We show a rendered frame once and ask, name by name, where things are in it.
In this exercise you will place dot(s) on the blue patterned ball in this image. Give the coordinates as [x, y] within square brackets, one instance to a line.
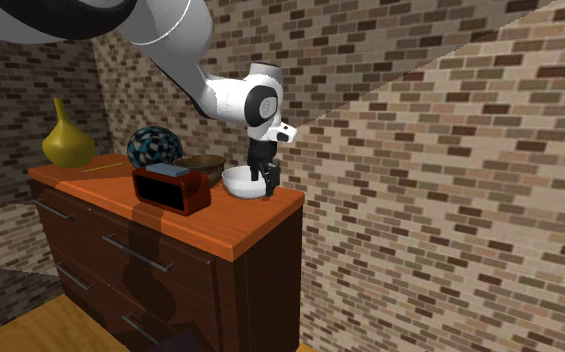
[154, 145]

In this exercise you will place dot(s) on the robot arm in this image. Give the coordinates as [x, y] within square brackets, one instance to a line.
[174, 29]

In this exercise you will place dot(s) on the red box with black front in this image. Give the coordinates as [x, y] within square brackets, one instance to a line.
[170, 191]

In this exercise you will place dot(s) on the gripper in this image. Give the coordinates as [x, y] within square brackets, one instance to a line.
[260, 151]

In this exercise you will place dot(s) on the wooden chest of drawers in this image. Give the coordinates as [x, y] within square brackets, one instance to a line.
[204, 273]

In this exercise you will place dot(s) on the yellow pencil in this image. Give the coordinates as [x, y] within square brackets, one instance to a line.
[100, 167]

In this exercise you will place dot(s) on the dark wooden bowl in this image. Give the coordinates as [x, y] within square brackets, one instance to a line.
[204, 164]

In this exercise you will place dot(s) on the white bowl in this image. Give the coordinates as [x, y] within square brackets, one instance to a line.
[243, 184]

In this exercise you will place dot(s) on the yellow vase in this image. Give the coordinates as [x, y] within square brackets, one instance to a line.
[67, 144]

